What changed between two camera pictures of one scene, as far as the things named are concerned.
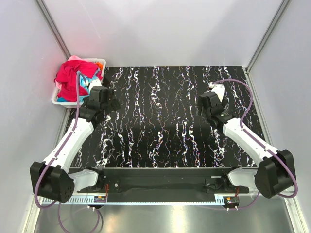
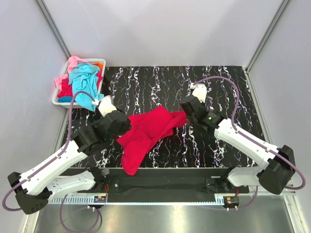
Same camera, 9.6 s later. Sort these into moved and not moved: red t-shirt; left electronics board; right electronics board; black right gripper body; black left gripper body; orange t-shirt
Moved: black right gripper body; black left gripper body; red t-shirt
Not moved: orange t-shirt; right electronics board; left electronics board
